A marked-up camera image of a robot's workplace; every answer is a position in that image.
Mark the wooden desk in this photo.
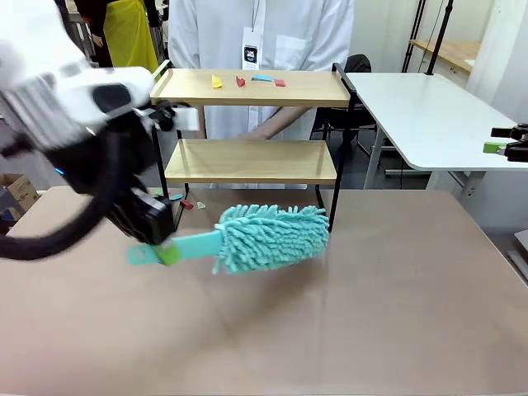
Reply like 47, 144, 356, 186
408, 39, 483, 76

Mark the large white side table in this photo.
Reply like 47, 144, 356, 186
344, 72, 528, 203

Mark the white badge on lanyard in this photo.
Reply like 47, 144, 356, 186
241, 0, 263, 70

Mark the person in yellow apron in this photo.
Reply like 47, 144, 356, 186
84, 0, 161, 76

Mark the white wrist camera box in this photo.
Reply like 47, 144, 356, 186
172, 107, 200, 133

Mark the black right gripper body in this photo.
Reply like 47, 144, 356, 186
505, 123, 528, 163

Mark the person in white lab coat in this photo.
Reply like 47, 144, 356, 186
167, 0, 356, 190

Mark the black corrugated cable hose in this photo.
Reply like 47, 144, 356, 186
0, 123, 139, 262

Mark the black tripod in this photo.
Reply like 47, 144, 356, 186
402, 0, 429, 74

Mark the black pole stand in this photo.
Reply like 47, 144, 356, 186
424, 0, 455, 77

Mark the black office chair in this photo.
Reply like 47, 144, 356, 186
321, 53, 380, 158

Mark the grey metal rail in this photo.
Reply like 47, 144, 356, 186
506, 229, 528, 286

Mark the teal chenille duster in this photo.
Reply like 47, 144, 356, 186
126, 203, 331, 276

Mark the person's left hand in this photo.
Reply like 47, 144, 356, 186
237, 125, 271, 140

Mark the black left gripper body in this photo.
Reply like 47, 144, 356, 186
49, 111, 161, 207

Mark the brown cardboard box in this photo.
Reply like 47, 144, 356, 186
0, 172, 41, 222

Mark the two-tier wooden shelf black frame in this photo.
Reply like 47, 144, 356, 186
148, 60, 356, 235

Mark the person's left forearm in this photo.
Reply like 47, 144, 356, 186
263, 106, 307, 138

